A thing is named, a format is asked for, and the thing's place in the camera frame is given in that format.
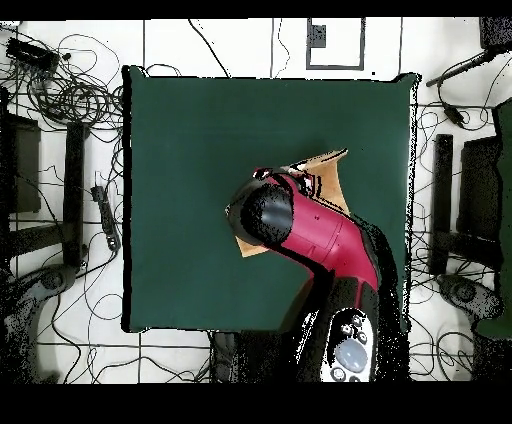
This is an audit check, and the black floor beam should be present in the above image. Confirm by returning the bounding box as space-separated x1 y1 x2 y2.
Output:
62 121 90 268
429 133 454 275

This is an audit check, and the orange terry towel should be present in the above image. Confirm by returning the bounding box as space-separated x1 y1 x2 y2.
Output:
233 148 352 258

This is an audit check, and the black power strip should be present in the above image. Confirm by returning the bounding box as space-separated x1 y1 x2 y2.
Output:
90 184 122 252

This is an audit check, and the black power adapter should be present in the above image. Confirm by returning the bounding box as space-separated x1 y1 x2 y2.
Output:
442 102 467 129

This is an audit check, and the dark grey stand base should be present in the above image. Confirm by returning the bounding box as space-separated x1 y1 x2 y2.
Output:
0 263 79 383
435 273 505 321

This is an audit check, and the black speckled box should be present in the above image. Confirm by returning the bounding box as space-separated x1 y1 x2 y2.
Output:
478 16 512 53

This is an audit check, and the dark flat panel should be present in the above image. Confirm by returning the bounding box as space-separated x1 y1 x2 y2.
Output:
0 113 42 214
457 135 504 241

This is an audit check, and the dark green table cloth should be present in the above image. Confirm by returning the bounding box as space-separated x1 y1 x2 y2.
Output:
121 64 421 335

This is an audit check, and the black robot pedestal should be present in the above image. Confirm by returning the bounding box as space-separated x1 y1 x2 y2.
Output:
208 330 293 383

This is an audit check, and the green fabric sheet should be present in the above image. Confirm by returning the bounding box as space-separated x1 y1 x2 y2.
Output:
475 97 512 341

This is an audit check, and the black cable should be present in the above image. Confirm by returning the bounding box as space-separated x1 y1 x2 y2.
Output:
187 18 232 78

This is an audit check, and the black rectangular box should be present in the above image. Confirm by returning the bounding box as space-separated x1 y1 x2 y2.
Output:
5 37 60 72

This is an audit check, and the black rod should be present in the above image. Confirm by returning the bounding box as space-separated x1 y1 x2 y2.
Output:
424 50 497 88

